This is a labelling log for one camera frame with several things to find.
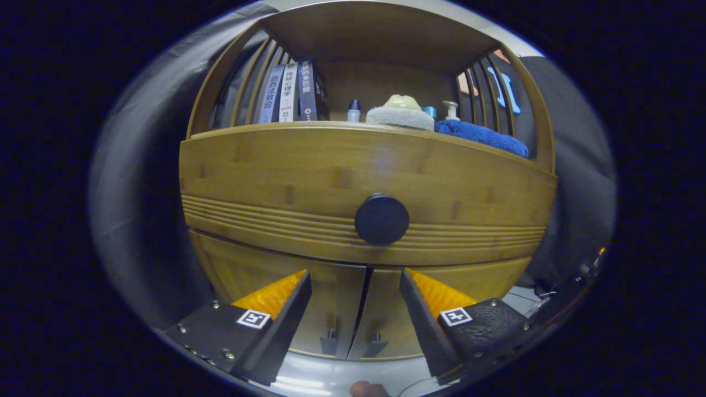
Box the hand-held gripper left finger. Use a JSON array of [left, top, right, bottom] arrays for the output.
[[160, 269, 313, 387]]

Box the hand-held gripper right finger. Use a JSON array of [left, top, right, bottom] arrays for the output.
[[398, 267, 533, 385]]

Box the white brush with green handle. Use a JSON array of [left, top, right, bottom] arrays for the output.
[[366, 94, 435, 132]]

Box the wooden countertop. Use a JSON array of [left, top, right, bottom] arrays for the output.
[[188, 119, 530, 160]]

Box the wooden cabinet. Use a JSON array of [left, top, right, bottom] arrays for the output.
[[179, 0, 558, 362]]

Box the folded blue towel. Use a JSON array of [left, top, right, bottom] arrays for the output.
[[434, 119, 530, 159]]

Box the black backdrop cloth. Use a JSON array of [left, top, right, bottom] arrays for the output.
[[88, 3, 617, 331]]

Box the light blue book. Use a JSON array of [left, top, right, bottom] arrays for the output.
[[258, 65, 285, 124]]

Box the white book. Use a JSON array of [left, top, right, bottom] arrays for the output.
[[279, 62, 299, 123]]

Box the dark blue book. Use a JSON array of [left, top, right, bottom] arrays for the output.
[[298, 61, 330, 122]]

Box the black equipment with red cable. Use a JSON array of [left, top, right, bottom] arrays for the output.
[[529, 246, 607, 326]]

